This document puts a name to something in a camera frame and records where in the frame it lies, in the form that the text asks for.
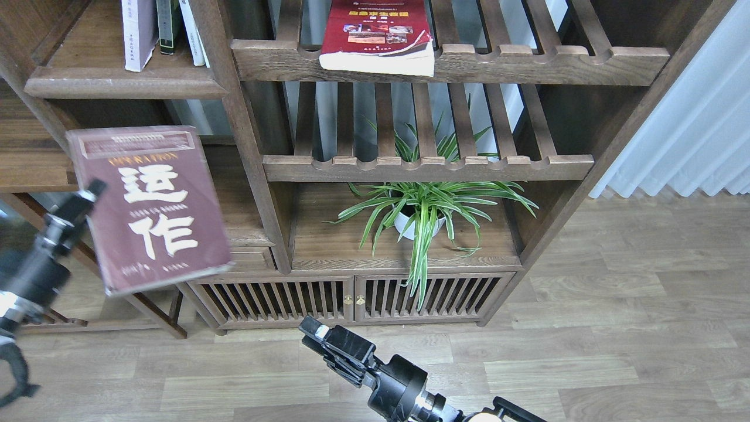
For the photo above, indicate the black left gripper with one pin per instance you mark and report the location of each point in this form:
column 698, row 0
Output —
column 63, row 230

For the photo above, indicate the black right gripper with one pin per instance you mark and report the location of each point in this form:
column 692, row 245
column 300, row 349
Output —
column 398, row 387

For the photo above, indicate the maroon book white characters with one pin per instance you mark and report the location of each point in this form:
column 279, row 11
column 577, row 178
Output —
column 158, row 221

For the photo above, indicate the pale lilac book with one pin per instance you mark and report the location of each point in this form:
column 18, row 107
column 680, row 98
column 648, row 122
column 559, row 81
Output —
column 140, row 29

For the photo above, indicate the red cover book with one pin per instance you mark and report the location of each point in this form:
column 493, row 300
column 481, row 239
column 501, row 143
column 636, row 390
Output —
column 378, row 37

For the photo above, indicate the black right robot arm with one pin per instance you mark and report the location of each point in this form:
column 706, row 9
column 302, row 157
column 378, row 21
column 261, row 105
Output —
column 501, row 410

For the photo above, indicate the wooden side rack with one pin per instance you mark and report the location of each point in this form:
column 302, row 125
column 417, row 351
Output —
column 53, row 319

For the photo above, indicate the white plant pot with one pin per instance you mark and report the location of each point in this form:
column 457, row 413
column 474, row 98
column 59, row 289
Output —
column 408, row 231

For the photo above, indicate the green spider plant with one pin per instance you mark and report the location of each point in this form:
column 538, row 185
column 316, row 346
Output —
column 428, row 198

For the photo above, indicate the dark wooden bookshelf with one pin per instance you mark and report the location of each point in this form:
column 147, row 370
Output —
column 553, row 116

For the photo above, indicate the white thin book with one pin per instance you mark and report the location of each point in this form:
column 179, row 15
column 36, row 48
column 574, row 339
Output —
column 192, row 33

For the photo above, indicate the green spine book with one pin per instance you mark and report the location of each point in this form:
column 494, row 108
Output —
column 168, row 20

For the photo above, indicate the white pleated curtain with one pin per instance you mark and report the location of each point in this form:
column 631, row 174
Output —
column 697, row 136

